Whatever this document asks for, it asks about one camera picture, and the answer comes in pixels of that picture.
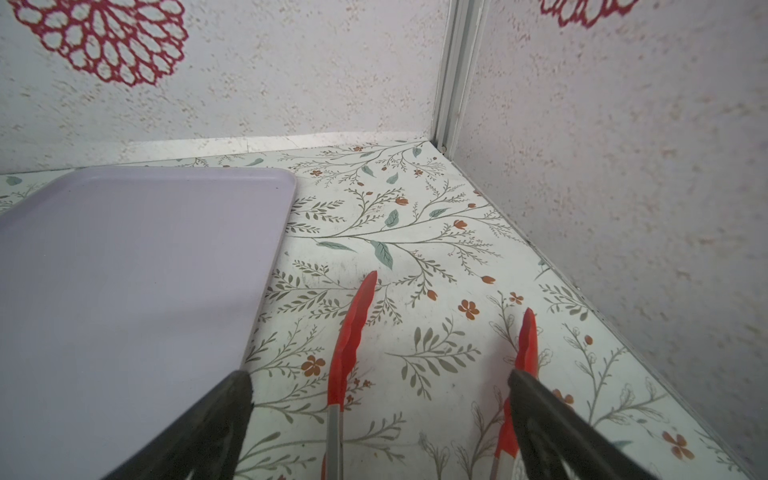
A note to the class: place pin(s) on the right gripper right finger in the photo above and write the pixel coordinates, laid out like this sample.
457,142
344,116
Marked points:
552,437

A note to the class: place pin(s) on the lavender plastic tray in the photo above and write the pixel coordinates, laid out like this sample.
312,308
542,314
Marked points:
127,294

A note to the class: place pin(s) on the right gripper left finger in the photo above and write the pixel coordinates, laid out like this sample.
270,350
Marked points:
204,442

